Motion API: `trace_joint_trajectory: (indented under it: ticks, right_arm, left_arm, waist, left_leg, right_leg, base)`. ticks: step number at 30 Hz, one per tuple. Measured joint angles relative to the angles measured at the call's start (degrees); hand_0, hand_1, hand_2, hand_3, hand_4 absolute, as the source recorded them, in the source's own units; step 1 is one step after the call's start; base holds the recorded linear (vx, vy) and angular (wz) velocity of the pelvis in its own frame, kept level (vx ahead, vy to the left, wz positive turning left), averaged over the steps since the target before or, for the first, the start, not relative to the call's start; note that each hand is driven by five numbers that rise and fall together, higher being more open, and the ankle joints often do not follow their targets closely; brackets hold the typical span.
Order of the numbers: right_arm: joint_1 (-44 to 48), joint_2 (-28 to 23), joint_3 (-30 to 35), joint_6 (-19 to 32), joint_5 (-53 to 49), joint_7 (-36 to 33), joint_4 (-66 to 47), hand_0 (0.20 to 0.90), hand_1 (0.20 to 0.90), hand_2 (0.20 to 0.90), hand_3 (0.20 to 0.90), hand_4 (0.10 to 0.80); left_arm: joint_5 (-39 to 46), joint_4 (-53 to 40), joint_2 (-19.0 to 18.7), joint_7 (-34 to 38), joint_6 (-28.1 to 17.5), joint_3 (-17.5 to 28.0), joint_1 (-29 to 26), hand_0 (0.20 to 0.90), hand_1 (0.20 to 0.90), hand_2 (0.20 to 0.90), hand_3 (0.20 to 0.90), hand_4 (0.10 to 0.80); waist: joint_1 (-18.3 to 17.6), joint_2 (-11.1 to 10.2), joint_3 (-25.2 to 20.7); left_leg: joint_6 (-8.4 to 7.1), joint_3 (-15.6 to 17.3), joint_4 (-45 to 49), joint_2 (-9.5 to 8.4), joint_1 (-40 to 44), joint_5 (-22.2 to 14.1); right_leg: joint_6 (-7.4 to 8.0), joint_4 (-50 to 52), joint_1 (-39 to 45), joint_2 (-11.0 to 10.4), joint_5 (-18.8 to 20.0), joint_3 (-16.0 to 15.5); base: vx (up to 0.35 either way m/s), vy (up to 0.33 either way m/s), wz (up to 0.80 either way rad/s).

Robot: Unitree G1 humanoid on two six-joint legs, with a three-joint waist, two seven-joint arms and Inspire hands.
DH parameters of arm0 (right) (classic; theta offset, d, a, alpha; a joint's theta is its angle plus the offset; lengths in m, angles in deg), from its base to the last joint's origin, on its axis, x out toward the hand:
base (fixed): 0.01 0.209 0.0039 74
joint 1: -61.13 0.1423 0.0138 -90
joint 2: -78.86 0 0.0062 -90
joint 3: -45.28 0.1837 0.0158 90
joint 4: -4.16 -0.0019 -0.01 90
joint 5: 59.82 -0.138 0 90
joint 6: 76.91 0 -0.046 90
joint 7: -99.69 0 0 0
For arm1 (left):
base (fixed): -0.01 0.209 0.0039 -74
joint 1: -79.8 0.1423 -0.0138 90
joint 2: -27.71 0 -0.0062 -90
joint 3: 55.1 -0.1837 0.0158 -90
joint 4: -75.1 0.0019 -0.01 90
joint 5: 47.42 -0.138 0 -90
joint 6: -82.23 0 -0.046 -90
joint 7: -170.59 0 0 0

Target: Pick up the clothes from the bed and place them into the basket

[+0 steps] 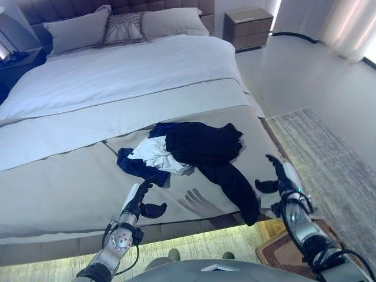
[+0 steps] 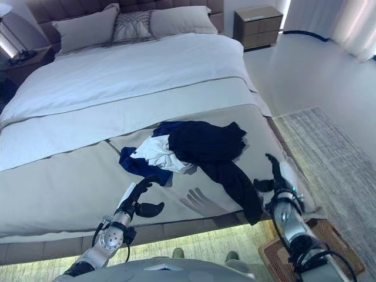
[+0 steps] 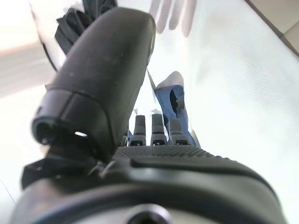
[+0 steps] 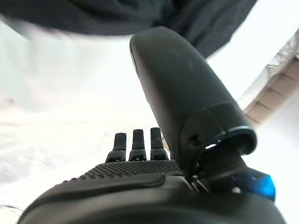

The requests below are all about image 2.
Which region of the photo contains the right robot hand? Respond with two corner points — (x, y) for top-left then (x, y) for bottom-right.
(253, 152), (298, 195)

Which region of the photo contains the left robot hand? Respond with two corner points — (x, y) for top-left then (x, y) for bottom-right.
(117, 174), (166, 219)

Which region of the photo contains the large bed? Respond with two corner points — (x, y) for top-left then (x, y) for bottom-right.
(0, 0), (329, 267)

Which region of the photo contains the woven wicker basket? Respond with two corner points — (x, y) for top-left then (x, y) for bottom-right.
(257, 217), (367, 282)

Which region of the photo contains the blue garment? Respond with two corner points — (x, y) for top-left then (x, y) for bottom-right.
(118, 120), (189, 187)

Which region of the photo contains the white garment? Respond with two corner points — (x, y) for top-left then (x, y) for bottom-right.
(130, 136), (198, 174)

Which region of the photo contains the grey area rug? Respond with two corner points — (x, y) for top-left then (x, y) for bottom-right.
(271, 105), (376, 282)

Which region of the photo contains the black garment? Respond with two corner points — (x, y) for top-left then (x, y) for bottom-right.
(164, 120), (264, 226)

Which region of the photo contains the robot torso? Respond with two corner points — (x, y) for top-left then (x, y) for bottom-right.
(52, 258), (256, 282)

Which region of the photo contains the white duvet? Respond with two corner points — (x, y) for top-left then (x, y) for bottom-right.
(0, 31), (259, 172)

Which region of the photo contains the wooden nightstand with drawers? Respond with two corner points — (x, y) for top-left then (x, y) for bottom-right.
(233, 5), (284, 51)

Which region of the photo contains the white curtain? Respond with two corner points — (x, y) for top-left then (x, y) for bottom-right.
(328, 0), (376, 63)

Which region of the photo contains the patterned decorative pillow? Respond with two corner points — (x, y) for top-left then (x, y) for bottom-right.
(108, 10), (156, 45)

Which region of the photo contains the dark nightstand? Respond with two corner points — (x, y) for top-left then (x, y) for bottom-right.
(0, 45), (56, 89)

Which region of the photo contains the plain beige pillow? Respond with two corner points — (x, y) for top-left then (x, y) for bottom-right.
(149, 5), (219, 40)
(51, 3), (120, 55)

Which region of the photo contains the dark object on nightstand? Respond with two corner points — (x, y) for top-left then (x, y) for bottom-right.
(8, 49), (38, 65)

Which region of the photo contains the tufted brown headboard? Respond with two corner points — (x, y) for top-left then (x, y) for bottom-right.
(25, 0), (226, 53)

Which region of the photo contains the table lamp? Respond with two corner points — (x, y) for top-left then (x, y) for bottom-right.
(0, 0), (25, 59)

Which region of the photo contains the black floor cable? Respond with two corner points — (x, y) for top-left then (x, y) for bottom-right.
(278, 29), (332, 42)

